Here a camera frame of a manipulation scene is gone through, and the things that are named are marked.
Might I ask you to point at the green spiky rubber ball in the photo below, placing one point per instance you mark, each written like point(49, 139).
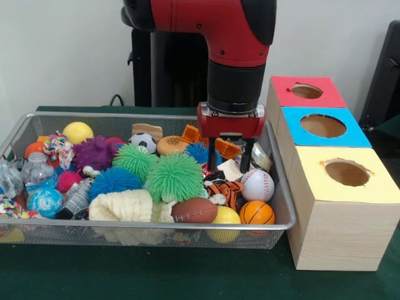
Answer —
point(134, 161)
point(173, 176)

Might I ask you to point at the cream knitted cloth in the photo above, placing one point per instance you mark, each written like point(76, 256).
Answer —
point(118, 206)

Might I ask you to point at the blue spiky rubber ball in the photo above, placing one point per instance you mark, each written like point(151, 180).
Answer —
point(114, 184)

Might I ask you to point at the purple knobbly ball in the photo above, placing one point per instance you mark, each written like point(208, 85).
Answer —
point(92, 153)

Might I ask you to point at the white baseball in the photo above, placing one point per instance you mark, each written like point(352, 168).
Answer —
point(257, 186)

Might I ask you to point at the orange basketball toy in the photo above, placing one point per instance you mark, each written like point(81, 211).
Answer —
point(256, 213)

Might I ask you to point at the wooden three-hole box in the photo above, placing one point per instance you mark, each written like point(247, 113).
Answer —
point(337, 231)

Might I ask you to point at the black upright panel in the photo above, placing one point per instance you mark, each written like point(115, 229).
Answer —
point(384, 72)

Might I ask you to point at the silver mesh bin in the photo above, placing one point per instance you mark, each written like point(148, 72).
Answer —
point(250, 234)

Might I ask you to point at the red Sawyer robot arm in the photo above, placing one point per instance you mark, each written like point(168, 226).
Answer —
point(231, 47)

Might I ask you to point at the green cloth side table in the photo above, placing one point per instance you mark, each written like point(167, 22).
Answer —
point(392, 123)

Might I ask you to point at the dark green tablecloth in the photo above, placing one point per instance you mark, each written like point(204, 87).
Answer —
point(156, 275)

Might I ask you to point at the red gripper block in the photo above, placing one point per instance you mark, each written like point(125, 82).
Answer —
point(231, 126)

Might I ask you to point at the black and white soccer ball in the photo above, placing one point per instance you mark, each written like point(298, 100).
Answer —
point(142, 142)

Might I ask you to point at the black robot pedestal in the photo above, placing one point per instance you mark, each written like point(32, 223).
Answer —
point(168, 68)

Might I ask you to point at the yellow smooth ball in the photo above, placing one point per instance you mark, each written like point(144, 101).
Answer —
point(226, 217)

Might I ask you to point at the brown football toy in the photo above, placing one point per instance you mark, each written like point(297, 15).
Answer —
point(193, 210)

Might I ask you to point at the orange striped plush tiger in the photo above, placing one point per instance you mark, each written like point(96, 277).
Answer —
point(225, 190)

